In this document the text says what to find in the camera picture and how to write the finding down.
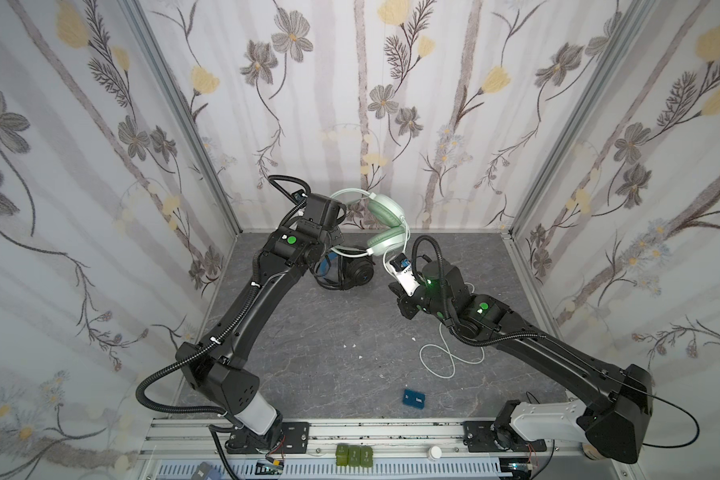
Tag mint green headphones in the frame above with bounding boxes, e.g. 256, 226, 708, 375
328, 187, 487, 380

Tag green terminal block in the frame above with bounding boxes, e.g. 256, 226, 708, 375
335, 444, 374, 469

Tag black blue headphones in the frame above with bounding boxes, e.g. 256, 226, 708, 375
312, 251, 375, 291

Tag small blue block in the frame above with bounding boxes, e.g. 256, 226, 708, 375
402, 389, 426, 410

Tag white round cap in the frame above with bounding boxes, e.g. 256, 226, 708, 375
427, 445, 443, 462

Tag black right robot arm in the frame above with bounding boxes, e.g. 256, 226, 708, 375
384, 235, 659, 464

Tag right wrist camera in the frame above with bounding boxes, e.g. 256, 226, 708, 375
386, 252, 421, 297

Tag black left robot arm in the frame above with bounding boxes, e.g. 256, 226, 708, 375
135, 174, 345, 437

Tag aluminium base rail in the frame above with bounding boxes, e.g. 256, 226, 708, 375
130, 418, 646, 479

